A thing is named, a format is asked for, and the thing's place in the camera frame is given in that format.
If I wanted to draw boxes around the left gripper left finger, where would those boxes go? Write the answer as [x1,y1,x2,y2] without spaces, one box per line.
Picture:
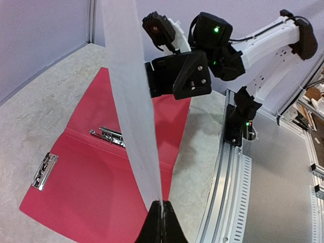
[135,200,162,243]

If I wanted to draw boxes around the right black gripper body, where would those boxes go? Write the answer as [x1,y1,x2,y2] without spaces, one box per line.
[144,54,192,98]

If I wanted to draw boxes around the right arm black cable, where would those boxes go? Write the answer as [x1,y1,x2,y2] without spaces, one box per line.
[227,15,312,43]

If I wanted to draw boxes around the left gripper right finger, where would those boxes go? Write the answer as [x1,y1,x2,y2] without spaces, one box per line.
[161,200,188,243]

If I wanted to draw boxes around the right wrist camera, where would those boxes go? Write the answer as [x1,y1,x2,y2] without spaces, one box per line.
[142,11,191,56]

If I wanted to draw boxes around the chrome spine lever clip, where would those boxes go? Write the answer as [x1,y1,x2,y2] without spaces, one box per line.
[89,127,126,148]

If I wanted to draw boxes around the printed paper sheet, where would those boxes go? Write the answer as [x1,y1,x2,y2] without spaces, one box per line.
[100,1,163,208]

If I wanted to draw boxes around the left aluminium corner post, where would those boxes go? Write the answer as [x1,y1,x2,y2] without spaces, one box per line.
[87,0,97,44]

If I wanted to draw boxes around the aluminium front rail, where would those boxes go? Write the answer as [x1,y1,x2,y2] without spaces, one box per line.
[194,88,324,243]

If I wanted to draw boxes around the chrome top board clip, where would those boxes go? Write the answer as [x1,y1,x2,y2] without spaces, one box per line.
[31,152,59,191]

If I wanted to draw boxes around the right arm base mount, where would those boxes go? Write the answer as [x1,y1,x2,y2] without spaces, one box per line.
[224,104,257,147]

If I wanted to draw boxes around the red file folder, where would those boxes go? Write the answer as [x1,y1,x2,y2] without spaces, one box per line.
[20,68,191,242]

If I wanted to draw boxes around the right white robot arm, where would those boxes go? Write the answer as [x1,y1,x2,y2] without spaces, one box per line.
[142,10,318,121]

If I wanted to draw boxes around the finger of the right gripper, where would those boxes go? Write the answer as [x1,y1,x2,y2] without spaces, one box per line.
[172,50,212,100]

